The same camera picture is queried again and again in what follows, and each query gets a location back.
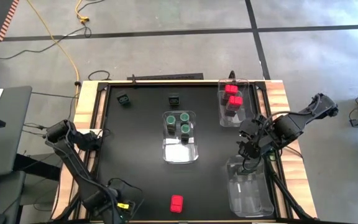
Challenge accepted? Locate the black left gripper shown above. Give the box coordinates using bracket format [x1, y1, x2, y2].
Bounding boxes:
[103, 189, 137, 224]

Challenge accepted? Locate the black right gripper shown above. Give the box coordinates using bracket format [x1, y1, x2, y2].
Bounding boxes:
[237, 117, 275, 171]

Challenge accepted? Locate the clear plastic bin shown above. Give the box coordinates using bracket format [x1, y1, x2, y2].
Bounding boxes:
[217, 78, 250, 128]
[224, 154, 275, 218]
[162, 110, 200, 165]

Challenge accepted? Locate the black power strip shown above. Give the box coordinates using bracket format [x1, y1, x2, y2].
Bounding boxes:
[127, 72, 204, 81]

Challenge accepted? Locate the grey desk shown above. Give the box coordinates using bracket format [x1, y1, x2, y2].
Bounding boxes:
[0, 86, 33, 179]

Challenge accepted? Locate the black floor cable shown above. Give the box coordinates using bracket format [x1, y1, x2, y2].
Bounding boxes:
[0, 24, 93, 60]
[87, 69, 112, 82]

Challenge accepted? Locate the yellow power cable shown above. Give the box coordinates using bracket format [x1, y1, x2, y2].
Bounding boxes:
[25, 0, 81, 84]
[75, 0, 90, 23]

